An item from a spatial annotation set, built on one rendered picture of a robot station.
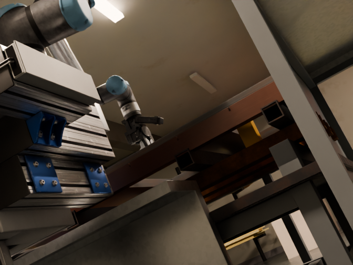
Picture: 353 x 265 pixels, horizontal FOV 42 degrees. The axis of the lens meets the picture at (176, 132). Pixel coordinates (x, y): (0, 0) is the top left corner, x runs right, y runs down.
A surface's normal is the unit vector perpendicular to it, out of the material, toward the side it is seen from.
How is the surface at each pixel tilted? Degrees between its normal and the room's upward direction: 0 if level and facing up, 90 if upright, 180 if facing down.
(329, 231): 90
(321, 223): 90
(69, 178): 90
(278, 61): 90
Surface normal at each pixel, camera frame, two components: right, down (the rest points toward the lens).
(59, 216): 0.85, -0.46
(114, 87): -0.13, -0.23
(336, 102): -0.35, -0.13
